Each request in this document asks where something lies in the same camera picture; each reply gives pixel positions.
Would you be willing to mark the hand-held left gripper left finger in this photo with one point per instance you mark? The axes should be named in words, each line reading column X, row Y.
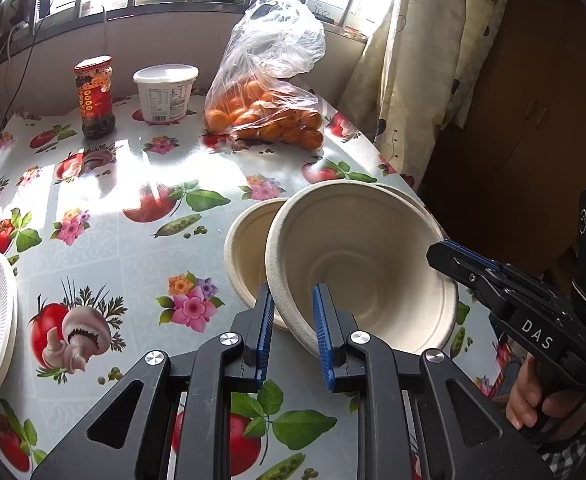
column 264, row 340

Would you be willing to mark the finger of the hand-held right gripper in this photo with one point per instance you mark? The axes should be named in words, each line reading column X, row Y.
column 455, row 265
column 473, row 256

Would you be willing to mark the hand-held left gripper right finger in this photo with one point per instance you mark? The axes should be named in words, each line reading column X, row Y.
column 323, row 340

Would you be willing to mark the beige paper bowl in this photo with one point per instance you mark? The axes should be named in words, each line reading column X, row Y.
column 248, row 255
column 373, row 270
column 418, row 200

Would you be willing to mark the person's right forearm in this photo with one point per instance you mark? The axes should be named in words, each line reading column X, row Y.
column 578, row 455

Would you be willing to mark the person's right hand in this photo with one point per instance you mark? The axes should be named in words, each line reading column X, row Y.
column 523, row 400

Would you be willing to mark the floral vegetable print tablecloth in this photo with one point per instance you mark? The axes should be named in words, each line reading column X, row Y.
column 138, row 260

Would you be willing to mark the brown wooden cabinet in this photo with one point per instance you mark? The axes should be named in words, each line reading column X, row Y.
column 533, row 110

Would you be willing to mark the spotted cream curtain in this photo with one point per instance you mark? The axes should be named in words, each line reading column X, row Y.
column 423, row 60

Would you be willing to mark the pile of oranges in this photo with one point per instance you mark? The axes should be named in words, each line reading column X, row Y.
column 273, row 120

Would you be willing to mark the white plastic tub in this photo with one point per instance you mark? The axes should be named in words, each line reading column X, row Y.
column 165, row 97

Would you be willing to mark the black binder clip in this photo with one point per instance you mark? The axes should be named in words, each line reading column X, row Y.
column 324, row 11

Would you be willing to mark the clear plastic bag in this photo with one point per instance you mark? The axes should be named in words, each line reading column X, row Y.
column 278, row 35

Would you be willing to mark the red label sauce jar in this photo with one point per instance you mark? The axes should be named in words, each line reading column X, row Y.
column 94, row 100

